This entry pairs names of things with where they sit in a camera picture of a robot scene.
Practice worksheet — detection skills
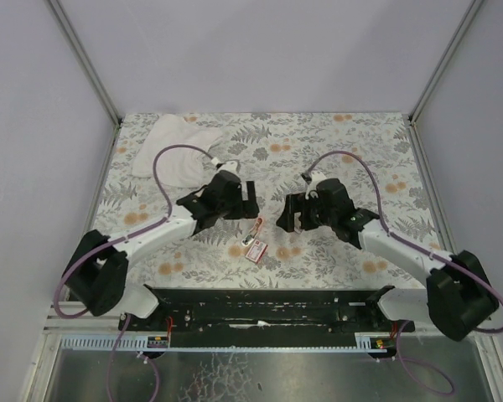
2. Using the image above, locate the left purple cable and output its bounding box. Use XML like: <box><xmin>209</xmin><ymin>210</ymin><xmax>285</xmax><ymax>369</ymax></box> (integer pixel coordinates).
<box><xmin>54</xmin><ymin>144</ymin><xmax>223</xmax><ymax>402</ymax></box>

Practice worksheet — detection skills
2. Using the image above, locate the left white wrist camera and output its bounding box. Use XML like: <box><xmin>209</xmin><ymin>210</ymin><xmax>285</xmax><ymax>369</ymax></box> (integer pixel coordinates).
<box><xmin>210</xmin><ymin>157</ymin><xmax>241</xmax><ymax>176</ymax></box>

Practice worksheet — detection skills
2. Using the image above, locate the white slotted cable duct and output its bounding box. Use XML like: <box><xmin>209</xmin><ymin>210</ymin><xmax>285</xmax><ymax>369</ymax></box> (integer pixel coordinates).
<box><xmin>60</xmin><ymin>328</ymin><xmax>395</xmax><ymax>355</ymax></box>

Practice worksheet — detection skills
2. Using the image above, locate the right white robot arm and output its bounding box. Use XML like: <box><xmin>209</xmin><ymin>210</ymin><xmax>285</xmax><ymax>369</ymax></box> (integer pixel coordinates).
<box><xmin>276</xmin><ymin>178</ymin><xmax>499</xmax><ymax>341</ymax></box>

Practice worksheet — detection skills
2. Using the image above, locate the right aluminium frame post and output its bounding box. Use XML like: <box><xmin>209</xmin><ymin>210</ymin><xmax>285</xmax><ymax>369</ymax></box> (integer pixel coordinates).
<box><xmin>406</xmin><ymin>0</ymin><xmax>486</xmax><ymax>126</ymax></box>

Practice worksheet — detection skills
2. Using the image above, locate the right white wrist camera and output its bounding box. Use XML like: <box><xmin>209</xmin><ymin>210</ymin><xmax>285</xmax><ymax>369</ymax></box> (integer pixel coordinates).
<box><xmin>301</xmin><ymin>170</ymin><xmax>327</xmax><ymax>199</ymax></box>

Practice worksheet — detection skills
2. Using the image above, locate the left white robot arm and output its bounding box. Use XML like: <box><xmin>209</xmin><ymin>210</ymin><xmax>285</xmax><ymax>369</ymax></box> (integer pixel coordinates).
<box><xmin>54</xmin><ymin>170</ymin><xmax>259</xmax><ymax>318</ymax></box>

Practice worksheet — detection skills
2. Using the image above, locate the aluminium frame post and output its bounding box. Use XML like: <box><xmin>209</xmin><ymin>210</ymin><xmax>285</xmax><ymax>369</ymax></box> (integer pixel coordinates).
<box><xmin>46</xmin><ymin>0</ymin><xmax>122</xmax><ymax>126</ymax></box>
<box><xmin>406</xmin><ymin>0</ymin><xmax>486</xmax><ymax>126</ymax></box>

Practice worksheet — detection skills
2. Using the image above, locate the floral patterned table mat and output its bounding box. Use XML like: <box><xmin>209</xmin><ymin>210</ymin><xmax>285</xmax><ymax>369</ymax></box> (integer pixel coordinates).
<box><xmin>69</xmin><ymin>111</ymin><xmax>453</xmax><ymax>291</ymax></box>

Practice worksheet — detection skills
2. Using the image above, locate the aluminium cross rail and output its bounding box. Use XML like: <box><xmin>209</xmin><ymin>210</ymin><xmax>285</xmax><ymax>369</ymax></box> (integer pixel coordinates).
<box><xmin>43</xmin><ymin>306</ymin><xmax>121</xmax><ymax>334</ymax></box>

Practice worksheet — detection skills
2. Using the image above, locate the left aluminium frame post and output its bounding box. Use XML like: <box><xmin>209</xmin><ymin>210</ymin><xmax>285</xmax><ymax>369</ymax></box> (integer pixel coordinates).
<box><xmin>46</xmin><ymin>0</ymin><xmax>122</xmax><ymax>126</ymax></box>

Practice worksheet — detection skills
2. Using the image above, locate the red staple box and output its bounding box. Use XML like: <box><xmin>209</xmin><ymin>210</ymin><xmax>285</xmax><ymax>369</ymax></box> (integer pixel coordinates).
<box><xmin>245</xmin><ymin>240</ymin><xmax>268</xmax><ymax>263</ymax></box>

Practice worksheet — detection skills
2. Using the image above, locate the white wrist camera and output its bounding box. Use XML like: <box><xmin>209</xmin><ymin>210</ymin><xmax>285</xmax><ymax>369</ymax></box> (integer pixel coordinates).
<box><xmin>210</xmin><ymin>157</ymin><xmax>241</xmax><ymax>176</ymax></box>
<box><xmin>301</xmin><ymin>170</ymin><xmax>327</xmax><ymax>199</ymax></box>

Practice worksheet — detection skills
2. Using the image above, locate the white cloth towel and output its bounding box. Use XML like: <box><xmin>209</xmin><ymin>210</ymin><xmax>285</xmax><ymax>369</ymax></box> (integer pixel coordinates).
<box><xmin>132</xmin><ymin>115</ymin><xmax>224</xmax><ymax>188</ymax></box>

